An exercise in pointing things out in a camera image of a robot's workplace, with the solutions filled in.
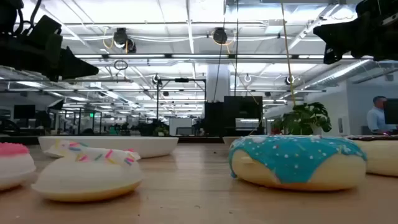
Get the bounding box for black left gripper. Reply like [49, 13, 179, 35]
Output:
[18, 14, 100, 82]

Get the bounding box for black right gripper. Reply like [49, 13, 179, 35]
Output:
[313, 17, 386, 65]

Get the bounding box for small white sprinkled donut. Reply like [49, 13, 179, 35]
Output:
[30, 139, 145, 202]

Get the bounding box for small red frosted donut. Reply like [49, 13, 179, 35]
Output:
[0, 142, 37, 191]

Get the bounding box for large chocolate frosted donut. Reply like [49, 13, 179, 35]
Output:
[346, 134, 398, 177]

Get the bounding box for large blue frosted donut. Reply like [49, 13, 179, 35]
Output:
[228, 134, 368, 192]

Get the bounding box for black computer monitor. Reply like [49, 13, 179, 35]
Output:
[13, 104, 36, 120]
[383, 98, 398, 125]

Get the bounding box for person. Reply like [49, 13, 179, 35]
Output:
[366, 95, 398, 135]

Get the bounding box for green potted plant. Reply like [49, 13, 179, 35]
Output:
[270, 101, 333, 136]

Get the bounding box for white round plate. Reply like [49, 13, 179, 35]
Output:
[37, 136, 180, 159]

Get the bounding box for white building column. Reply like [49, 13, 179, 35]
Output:
[206, 64, 231, 103]

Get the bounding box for olive grey round plate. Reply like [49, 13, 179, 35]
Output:
[222, 136, 242, 147]

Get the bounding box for yellow hanging cable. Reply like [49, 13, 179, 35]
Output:
[280, 0, 297, 107]

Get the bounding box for black ceiling cable reel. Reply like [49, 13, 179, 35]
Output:
[212, 27, 229, 45]
[112, 27, 137, 54]

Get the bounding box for black hanging cable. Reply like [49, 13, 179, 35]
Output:
[233, 0, 240, 98]

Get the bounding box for black background rig frame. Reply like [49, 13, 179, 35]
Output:
[156, 77, 207, 136]

